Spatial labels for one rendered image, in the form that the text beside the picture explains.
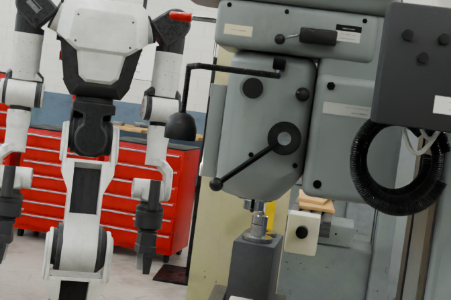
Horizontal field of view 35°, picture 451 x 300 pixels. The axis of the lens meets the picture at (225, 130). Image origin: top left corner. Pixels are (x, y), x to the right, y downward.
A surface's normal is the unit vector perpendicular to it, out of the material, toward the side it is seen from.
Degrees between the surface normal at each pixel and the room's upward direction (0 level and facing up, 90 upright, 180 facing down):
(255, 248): 90
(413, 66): 90
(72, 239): 66
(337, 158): 90
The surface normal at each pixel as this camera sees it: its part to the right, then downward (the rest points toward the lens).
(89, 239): 0.26, -0.33
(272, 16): -0.10, 0.04
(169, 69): 0.26, 0.08
